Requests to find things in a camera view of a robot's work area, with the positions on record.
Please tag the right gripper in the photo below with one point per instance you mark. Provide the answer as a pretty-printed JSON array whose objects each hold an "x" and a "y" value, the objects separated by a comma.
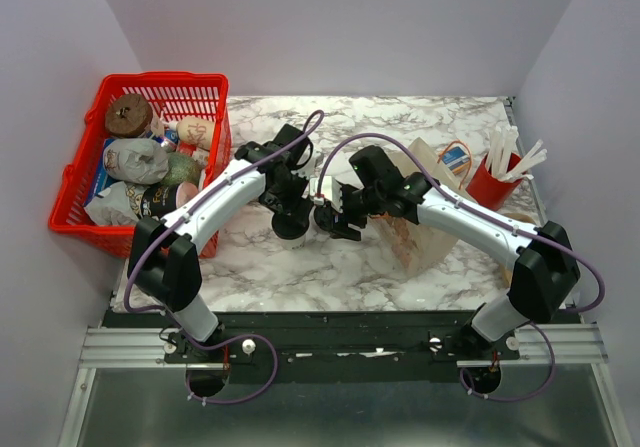
[{"x": 339, "y": 228}]

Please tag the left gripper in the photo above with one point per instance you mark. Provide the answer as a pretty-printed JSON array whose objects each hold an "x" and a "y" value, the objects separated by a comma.
[{"x": 298, "y": 204}]

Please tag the black coffee cup lid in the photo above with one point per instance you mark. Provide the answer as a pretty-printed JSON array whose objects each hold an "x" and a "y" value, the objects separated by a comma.
[{"x": 289, "y": 227}]

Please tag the white paper coffee cup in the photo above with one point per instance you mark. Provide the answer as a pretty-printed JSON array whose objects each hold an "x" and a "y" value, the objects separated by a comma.
[{"x": 294, "y": 243}]

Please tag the paper takeout bag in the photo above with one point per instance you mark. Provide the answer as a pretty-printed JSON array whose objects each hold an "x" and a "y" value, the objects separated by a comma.
[{"x": 416, "y": 248}]

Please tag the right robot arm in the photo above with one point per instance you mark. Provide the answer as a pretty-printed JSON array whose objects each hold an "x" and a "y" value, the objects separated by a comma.
[{"x": 543, "y": 271}]

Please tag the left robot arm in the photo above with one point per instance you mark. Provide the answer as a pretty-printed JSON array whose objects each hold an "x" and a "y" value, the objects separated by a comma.
[{"x": 164, "y": 257}]

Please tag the green avocado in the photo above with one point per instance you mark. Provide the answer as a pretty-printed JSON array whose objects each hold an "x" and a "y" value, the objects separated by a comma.
[{"x": 182, "y": 168}]

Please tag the beige printed bottle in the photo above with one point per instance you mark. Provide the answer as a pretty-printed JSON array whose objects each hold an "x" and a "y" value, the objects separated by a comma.
[{"x": 194, "y": 131}]

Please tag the red plastic basket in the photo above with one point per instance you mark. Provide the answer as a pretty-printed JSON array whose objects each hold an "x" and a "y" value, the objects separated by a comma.
[{"x": 176, "y": 94}]

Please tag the black food cup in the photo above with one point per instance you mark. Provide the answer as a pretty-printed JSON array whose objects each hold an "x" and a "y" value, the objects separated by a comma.
[{"x": 160, "y": 200}]

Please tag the blue orange card box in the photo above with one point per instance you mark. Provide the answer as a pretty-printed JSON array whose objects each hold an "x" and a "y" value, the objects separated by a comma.
[{"x": 456, "y": 159}]

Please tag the grey crumpled bag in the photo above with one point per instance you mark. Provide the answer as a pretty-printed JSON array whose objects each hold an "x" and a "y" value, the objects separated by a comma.
[{"x": 140, "y": 160}]

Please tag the silver snack bag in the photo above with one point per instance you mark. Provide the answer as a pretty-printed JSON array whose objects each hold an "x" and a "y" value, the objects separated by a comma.
[{"x": 116, "y": 205}]

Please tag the cardboard cup carrier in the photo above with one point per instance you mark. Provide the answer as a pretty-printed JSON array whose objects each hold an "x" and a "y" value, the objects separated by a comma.
[{"x": 505, "y": 267}]

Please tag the blue flat package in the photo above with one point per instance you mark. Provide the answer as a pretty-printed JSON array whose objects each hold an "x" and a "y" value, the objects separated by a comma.
[{"x": 101, "y": 179}]

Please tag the white wrapped straws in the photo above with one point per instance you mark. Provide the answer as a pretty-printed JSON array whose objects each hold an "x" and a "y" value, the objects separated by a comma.
[{"x": 502, "y": 147}]

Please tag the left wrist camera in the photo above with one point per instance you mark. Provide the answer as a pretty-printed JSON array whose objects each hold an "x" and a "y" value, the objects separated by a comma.
[{"x": 307, "y": 171}]

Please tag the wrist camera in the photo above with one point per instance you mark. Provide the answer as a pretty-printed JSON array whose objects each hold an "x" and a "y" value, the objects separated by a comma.
[
  {"x": 326, "y": 192},
  {"x": 307, "y": 171}
]

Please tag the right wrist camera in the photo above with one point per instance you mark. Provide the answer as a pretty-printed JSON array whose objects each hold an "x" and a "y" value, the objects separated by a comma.
[{"x": 326, "y": 192}]

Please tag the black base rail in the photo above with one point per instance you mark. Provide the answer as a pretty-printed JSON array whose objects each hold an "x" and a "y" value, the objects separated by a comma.
[{"x": 329, "y": 348}]

